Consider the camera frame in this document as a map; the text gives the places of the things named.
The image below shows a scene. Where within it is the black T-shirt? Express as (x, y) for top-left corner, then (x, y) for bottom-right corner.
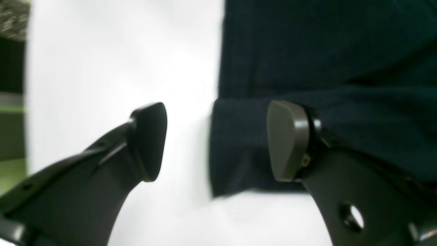
(209, 0), (437, 198)

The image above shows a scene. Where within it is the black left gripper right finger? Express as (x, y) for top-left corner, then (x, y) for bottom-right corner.
(267, 100), (436, 246)

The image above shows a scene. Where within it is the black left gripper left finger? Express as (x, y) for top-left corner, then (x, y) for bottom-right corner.
(1, 102), (167, 246)

